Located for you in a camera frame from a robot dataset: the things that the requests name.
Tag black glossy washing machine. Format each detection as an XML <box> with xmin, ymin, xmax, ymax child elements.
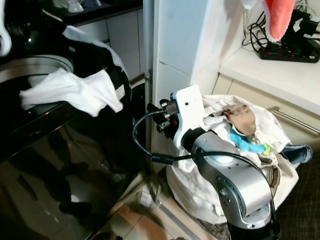
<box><xmin>0</xmin><ymin>24</ymin><xmax>137</xmax><ymax>240</ymax></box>

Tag brown garment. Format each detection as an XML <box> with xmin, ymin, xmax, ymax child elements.
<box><xmin>223</xmin><ymin>104</ymin><xmax>257</xmax><ymax>137</ymax></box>

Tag white fabric laundry bag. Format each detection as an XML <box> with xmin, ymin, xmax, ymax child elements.
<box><xmin>165</xmin><ymin>93</ymin><xmax>302</xmax><ymax>226</ymax></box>

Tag white cloth garment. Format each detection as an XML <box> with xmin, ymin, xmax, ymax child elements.
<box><xmin>20</xmin><ymin>68</ymin><xmax>125</xmax><ymax>119</ymax></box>

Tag light blue garment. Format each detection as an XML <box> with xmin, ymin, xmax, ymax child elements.
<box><xmin>229</xmin><ymin>126</ymin><xmax>270</xmax><ymax>156</ymax></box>

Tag beige drawer cabinet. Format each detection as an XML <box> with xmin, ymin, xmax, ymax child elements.
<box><xmin>211</xmin><ymin>46</ymin><xmax>320</xmax><ymax>153</ymax></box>

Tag silver washer drum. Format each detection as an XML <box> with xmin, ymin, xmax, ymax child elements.
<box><xmin>0</xmin><ymin>55</ymin><xmax>65</xmax><ymax>97</ymax></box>

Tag white ceramic vessel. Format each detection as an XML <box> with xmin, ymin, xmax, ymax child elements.
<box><xmin>53</xmin><ymin>0</ymin><xmax>97</xmax><ymax>14</ymax></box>

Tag black power strip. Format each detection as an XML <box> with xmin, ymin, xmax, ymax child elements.
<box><xmin>257</xmin><ymin>40</ymin><xmax>320</xmax><ymax>64</ymax></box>

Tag blue denim jeans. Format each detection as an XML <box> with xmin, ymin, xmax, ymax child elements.
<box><xmin>279</xmin><ymin>144</ymin><xmax>314</xmax><ymax>169</ymax></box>

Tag orange fluffy towel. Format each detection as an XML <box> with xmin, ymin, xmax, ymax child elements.
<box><xmin>262</xmin><ymin>0</ymin><xmax>297</xmax><ymax>43</ymax></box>

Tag dark woven floor mat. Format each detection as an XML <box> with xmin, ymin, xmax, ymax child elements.
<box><xmin>274</xmin><ymin>159</ymin><xmax>320</xmax><ymax>240</ymax></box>

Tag black power adapter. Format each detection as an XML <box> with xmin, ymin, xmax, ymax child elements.
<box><xmin>287</xmin><ymin>9</ymin><xmax>320</xmax><ymax>43</ymax></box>

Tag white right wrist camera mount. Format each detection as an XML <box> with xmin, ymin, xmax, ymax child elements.
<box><xmin>169</xmin><ymin>84</ymin><xmax>205</xmax><ymax>149</ymax></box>

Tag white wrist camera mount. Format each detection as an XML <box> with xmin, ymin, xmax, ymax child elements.
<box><xmin>169</xmin><ymin>84</ymin><xmax>205</xmax><ymax>149</ymax></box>
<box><xmin>0</xmin><ymin>19</ymin><xmax>12</xmax><ymax>57</ymax></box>

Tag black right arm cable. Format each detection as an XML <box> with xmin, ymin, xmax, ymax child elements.
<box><xmin>132</xmin><ymin>110</ymin><xmax>279</xmax><ymax>236</ymax></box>

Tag grey metal door frame post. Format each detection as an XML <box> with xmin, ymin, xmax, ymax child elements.
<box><xmin>142</xmin><ymin>0</ymin><xmax>157</xmax><ymax>166</ymax></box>

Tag black tangled power cords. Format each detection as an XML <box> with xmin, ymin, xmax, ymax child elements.
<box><xmin>242</xmin><ymin>4</ymin><xmax>273</xmax><ymax>52</ymax></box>

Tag silver drawer handle bar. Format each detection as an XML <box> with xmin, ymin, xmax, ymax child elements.
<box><xmin>267</xmin><ymin>105</ymin><xmax>320</xmax><ymax>137</ymax></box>

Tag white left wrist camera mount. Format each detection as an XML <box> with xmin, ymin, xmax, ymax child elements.
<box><xmin>0</xmin><ymin>19</ymin><xmax>12</xmax><ymax>57</ymax></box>

